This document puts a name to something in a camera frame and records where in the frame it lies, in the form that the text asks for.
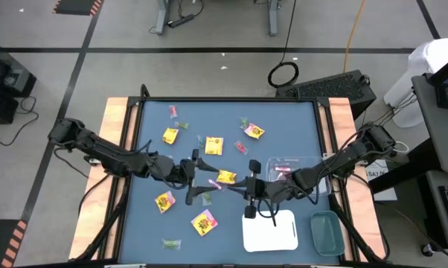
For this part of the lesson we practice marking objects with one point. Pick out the black perforated computer case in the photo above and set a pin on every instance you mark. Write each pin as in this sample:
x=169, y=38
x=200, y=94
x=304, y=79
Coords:
x=326, y=89

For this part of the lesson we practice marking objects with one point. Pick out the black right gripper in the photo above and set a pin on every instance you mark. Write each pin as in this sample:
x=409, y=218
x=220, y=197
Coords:
x=276, y=190

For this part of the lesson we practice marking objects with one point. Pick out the white paper sheet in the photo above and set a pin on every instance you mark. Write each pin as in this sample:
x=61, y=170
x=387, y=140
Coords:
x=386, y=191

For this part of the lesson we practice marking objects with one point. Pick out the red Jolly Rancher candy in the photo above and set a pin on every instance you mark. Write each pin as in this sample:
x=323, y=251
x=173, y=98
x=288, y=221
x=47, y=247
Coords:
x=240, y=147
x=172, y=111

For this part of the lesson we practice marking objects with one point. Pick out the black power strip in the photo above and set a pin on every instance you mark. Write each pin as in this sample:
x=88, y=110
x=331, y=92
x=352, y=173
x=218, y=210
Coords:
x=182, y=20

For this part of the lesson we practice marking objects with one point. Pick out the teal plastic tray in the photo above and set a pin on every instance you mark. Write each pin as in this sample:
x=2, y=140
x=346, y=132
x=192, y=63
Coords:
x=326, y=232

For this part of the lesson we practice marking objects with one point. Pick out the yellow Sour Patch packet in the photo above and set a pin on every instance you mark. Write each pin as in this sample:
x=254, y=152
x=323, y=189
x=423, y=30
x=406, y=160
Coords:
x=204, y=222
x=226, y=177
x=164, y=201
x=170, y=136
x=254, y=131
x=214, y=145

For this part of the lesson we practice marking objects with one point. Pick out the clear plastic container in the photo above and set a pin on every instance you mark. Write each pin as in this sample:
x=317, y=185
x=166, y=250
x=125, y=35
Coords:
x=309, y=161

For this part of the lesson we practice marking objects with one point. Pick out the black hazard-striped floor mat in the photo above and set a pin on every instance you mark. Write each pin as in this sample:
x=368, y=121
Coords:
x=0, y=242
x=77, y=6

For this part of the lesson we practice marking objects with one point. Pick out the white plastic cover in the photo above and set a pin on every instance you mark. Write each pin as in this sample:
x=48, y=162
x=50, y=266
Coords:
x=428, y=56

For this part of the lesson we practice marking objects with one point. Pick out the black aluminium table frame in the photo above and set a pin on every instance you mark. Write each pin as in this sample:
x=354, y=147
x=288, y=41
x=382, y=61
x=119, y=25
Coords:
x=227, y=99

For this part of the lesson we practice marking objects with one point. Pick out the black caster wheel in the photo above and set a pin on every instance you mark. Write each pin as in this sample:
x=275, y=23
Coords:
x=426, y=250

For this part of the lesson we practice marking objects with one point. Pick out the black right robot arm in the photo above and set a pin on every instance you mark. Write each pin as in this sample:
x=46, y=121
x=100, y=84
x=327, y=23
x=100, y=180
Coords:
x=343, y=160

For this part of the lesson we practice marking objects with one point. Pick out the grey desk leg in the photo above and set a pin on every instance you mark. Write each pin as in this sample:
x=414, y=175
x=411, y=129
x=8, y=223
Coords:
x=163, y=16
x=272, y=18

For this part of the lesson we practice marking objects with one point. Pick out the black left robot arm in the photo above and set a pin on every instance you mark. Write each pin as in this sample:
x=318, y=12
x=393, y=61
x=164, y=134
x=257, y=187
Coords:
x=105, y=152

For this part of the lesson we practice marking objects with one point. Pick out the Smarties candy roll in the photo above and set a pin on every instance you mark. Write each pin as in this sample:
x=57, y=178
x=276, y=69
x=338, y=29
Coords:
x=280, y=175
x=283, y=169
x=214, y=184

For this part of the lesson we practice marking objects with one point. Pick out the white plastic bin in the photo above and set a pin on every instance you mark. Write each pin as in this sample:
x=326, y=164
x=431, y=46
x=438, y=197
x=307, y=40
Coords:
x=261, y=238

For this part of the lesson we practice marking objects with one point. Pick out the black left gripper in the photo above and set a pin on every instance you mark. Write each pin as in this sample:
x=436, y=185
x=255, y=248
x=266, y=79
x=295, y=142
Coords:
x=172, y=171

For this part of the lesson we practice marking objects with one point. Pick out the grey side desk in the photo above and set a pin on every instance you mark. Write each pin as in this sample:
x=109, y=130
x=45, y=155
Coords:
x=438, y=130

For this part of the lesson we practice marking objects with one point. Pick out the black equipment cart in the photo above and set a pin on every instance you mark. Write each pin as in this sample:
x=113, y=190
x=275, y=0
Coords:
x=4, y=82

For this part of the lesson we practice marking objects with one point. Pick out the grey keyboard desk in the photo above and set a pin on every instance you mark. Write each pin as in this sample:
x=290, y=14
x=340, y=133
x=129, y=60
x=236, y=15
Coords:
x=436, y=223

